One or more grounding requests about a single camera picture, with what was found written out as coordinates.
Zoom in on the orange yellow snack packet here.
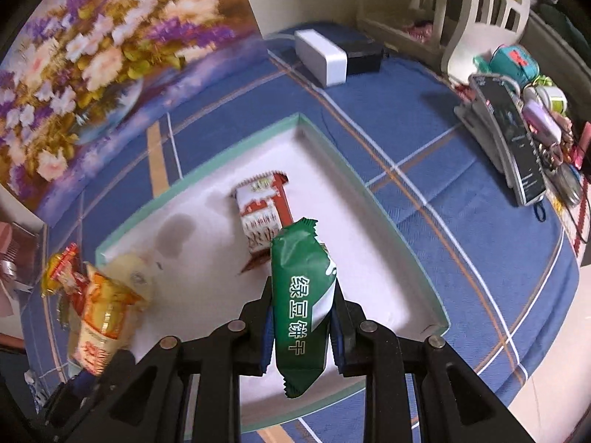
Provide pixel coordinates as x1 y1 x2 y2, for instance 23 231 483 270
68 254 154 377

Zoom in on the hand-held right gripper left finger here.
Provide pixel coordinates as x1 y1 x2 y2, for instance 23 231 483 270
39 277 275 443

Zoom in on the teal pouch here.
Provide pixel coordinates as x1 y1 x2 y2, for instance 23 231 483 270
475 45 542 91

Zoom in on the white rectangular device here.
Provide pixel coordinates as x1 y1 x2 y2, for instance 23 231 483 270
294 30 348 88

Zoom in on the green snack packet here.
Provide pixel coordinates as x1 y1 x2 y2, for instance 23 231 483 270
270 218 339 399

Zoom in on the flower painting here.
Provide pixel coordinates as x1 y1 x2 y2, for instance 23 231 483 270
0 0 271 228

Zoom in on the round metal tin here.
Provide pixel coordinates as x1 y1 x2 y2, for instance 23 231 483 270
556 166 584 207

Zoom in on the pink item on shelf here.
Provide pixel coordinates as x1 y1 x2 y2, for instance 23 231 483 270
406 21 435 43

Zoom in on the white box with green rim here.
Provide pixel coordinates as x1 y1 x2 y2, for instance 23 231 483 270
95 112 451 432

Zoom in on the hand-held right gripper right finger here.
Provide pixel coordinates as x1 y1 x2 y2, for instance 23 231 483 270
329 279 539 443

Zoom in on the white and red snack packet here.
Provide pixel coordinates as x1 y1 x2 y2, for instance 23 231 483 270
230 171 291 274

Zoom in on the white shelf unit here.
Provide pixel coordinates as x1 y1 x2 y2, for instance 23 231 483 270
353 0 451 63

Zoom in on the black rectangular device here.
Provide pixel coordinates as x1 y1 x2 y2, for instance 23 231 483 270
339 38 385 76

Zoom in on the lilac small case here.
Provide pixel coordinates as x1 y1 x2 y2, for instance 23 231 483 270
522 102 562 147

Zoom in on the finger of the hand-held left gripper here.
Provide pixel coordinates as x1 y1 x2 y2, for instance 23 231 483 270
39 367 107 430

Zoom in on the white and green cup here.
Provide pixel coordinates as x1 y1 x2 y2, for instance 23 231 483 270
536 84 568 115

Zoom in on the blue white patterned object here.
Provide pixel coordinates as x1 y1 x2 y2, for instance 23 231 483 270
25 369 52 407

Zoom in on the blue plaid tablecloth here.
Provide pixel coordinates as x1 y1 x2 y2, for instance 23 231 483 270
21 32 581 443

